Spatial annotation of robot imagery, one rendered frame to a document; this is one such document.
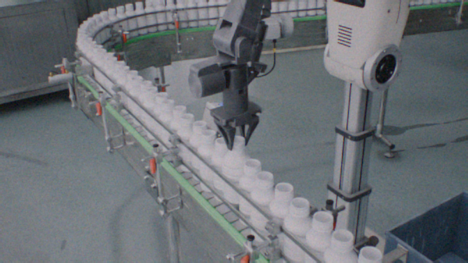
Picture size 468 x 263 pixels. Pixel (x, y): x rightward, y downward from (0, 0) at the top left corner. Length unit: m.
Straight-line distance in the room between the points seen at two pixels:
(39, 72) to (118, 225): 1.93
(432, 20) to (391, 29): 1.82
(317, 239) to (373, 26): 0.77
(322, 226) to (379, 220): 1.97
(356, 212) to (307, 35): 1.39
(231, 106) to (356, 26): 0.62
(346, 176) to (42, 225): 1.86
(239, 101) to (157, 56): 1.73
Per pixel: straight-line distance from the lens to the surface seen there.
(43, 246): 2.86
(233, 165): 1.10
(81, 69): 2.02
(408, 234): 1.34
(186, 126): 1.30
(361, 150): 1.75
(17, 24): 4.26
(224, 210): 1.21
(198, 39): 2.77
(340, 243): 0.87
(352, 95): 1.67
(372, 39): 1.52
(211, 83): 0.97
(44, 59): 4.36
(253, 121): 1.06
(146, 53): 2.70
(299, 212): 0.95
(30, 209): 3.18
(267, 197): 1.03
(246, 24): 0.99
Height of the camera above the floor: 1.73
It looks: 28 degrees down
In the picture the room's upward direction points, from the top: 2 degrees counter-clockwise
